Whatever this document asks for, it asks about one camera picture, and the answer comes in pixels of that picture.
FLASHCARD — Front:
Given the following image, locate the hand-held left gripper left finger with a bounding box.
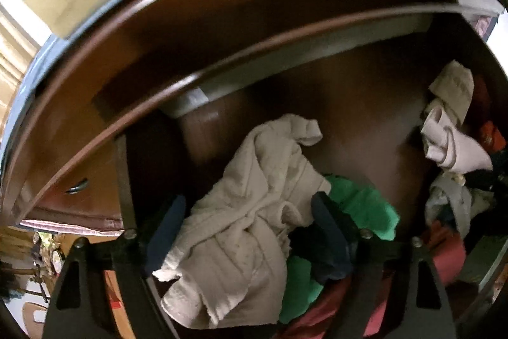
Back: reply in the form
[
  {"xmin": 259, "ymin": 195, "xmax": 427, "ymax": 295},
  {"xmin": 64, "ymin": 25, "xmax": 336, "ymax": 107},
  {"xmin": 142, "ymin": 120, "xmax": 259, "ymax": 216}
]
[{"xmin": 42, "ymin": 194, "xmax": 187, "ymax": 339}]

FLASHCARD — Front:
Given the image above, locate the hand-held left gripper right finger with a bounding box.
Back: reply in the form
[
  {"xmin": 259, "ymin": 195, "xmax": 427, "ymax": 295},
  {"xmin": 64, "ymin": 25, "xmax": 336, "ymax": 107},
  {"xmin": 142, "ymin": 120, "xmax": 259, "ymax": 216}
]
[{"xmin": 311, "ymin": 191, "xmax": 457, "ymax": 339}]

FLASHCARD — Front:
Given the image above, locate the green black striped underwear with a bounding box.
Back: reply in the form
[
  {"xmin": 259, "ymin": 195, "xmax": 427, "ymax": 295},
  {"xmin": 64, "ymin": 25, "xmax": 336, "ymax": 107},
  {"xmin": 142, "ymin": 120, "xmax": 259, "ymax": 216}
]
[{"xmin": 278, "ymin": 174, "xmax": 401, "ymax": 324}]

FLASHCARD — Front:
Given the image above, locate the cream white underwear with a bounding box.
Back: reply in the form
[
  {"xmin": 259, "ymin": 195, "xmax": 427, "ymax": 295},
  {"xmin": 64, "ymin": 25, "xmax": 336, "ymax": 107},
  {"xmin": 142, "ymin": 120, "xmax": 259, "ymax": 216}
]
[{"xmin": 153, "ymin": 113, "xmax": 332, "ymax": 328}]

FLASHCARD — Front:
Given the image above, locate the pale pink underwear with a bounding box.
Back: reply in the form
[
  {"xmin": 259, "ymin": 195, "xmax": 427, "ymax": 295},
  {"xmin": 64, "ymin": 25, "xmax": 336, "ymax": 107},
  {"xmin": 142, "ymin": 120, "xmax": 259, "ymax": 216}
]
[{"xmin": 420, "ymin": 105, "xmax": 493, "ymax": 171}]

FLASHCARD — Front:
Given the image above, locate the wooden side drawer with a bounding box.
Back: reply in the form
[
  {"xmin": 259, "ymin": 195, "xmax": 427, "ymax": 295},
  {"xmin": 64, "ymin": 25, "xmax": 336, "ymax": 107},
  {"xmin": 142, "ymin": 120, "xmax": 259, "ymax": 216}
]
[{"xmin": 24, "ymin": 148, "xmax": 124, "ymax": 220}]

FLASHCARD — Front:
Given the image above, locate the dark wooden desk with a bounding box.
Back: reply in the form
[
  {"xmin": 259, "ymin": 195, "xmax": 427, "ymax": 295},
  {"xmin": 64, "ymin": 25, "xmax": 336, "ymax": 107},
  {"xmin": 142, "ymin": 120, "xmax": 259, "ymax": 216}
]
[{"xmin": 0, "ymin": 0, "xmax": 505, "ymax": 232}]

